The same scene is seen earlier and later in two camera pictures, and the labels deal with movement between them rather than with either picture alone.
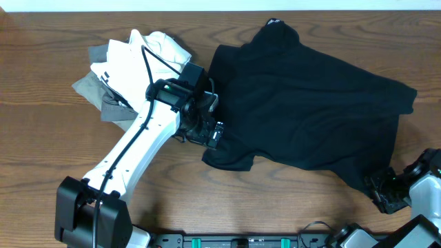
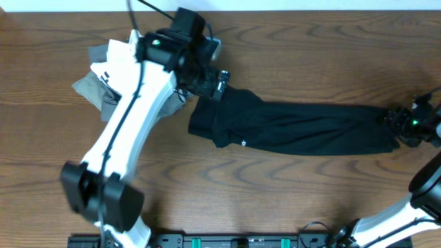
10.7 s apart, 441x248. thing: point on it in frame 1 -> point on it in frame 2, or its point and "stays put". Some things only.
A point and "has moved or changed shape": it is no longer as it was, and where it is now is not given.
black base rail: x=181 y=240 stays put
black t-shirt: x=280 y=100 has moved or changed shape
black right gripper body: x=391 y=191 -> x=411 y=129
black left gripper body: x=199 y=128 -> x=198 y=79
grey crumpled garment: x=98 y=95 stays put
